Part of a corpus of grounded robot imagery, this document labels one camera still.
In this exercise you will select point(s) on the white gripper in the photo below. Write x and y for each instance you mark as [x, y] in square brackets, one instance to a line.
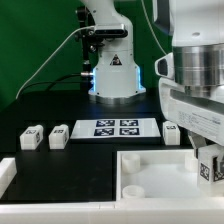
[201, 116]

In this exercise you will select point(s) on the white square table top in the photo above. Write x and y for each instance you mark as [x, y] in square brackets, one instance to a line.
[162, 174]

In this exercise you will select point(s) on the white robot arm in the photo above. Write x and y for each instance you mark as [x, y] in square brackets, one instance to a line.
[191, 85]

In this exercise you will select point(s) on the white AprilTag base plate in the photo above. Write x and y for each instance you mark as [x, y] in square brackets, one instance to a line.
[115, 128]

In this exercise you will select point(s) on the black camera on stand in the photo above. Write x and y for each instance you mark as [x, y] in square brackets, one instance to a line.
[92, 37]

